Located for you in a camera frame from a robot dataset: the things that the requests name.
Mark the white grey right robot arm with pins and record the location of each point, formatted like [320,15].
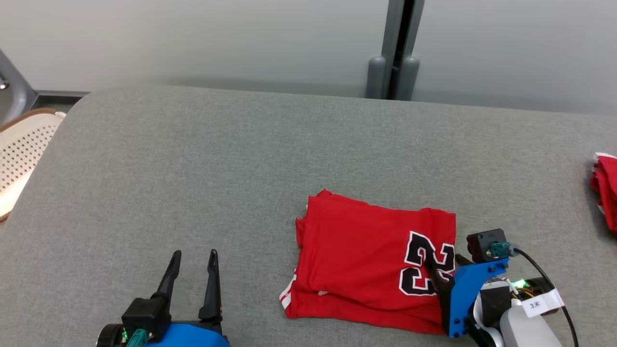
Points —
[525,330]

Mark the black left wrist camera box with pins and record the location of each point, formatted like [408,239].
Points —
[144,313]

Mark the red garment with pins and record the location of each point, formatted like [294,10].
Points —
[608,193]

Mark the grey cylindrical post foot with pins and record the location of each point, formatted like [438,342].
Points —
[377,79]
[409,79]

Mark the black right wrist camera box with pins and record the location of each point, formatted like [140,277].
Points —
[482,241]

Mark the red jersey with white sleeves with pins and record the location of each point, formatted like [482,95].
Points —
[356,255]

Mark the grey metal frame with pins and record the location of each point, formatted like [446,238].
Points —
[14,91]

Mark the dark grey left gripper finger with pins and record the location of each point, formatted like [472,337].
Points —
[213,289]
[171,279]

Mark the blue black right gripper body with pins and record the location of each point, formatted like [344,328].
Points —
[465,294]

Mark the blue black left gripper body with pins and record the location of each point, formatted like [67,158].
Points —
[193,335]

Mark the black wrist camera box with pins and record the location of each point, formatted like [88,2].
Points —
[482,241]
[144,313]

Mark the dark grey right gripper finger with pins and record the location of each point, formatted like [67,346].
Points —
[464,260]
[439,282]

